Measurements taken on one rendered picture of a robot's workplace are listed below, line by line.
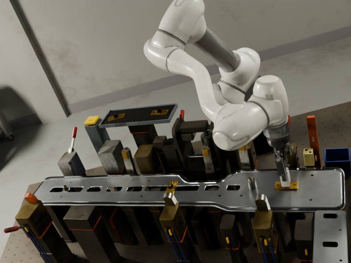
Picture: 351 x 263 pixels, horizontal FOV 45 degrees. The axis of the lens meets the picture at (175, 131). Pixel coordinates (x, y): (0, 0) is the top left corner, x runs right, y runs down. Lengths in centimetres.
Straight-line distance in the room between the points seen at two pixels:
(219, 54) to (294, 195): 76
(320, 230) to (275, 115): 40
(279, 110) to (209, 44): 64
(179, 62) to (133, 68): 318
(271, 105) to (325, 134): 106
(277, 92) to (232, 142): 22
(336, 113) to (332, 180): 94
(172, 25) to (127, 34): 296
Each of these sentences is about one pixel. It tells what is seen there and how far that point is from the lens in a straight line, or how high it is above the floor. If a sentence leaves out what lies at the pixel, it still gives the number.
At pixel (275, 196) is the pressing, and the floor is 100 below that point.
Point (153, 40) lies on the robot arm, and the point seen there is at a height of 153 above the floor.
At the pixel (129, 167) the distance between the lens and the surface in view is 196.
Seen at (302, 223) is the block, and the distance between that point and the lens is 155.
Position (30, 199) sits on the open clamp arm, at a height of 109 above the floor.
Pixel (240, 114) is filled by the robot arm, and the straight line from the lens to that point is 131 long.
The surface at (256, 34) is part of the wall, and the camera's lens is 480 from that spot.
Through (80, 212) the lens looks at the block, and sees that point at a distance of 183.
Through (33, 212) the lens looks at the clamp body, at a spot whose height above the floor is 106.
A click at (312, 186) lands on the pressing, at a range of 165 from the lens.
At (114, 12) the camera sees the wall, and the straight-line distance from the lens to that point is 462.
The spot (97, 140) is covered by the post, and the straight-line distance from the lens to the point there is 219.
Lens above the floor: 211
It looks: 31 degrees down
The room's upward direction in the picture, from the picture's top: 19 degrees counter-clockwise
